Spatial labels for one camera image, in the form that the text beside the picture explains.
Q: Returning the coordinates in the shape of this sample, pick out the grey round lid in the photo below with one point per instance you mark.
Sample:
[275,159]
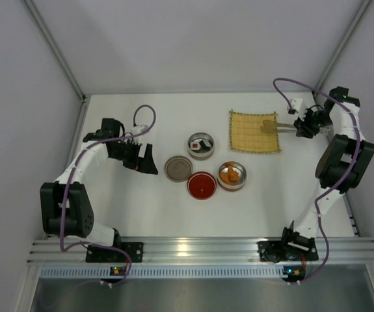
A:
[178,168]

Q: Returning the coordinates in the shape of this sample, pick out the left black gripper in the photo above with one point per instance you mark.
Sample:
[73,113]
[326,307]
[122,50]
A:
[136,156]

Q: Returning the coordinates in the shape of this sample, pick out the steel round container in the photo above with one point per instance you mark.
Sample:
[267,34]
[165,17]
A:
[200,155]
[233,186]

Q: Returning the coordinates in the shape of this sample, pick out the bamboo mat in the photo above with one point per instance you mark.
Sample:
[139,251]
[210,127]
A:
[246,136]

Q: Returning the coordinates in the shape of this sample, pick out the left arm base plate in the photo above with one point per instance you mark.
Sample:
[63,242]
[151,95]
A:
[131,252]

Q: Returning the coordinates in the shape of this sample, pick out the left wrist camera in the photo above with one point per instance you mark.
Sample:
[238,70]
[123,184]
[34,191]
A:
[139,130]

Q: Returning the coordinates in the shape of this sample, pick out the sushi roll piece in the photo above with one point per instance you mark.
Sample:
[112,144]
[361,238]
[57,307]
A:
[195,145]
[206,146]

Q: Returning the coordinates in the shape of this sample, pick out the red round lid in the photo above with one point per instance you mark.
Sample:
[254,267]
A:
[201,185]

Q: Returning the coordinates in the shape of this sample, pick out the orange fried food piece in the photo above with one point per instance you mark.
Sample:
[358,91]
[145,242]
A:
[234,176]

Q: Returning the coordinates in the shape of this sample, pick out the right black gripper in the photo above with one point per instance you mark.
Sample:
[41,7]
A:
[304,127]

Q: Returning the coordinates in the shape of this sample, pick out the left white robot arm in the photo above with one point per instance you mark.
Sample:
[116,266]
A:
[65,205]

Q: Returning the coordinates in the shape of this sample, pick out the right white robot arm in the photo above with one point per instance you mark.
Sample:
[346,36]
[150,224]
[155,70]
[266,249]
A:
[340,168]

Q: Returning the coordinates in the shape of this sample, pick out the metal tongs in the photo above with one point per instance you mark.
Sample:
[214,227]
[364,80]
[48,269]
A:
[275,127]

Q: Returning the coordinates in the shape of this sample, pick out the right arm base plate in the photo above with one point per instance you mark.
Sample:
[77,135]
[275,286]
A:
[274,251]

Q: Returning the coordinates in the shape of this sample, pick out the aluminium rail frame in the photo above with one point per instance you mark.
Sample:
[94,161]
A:
[163,257]

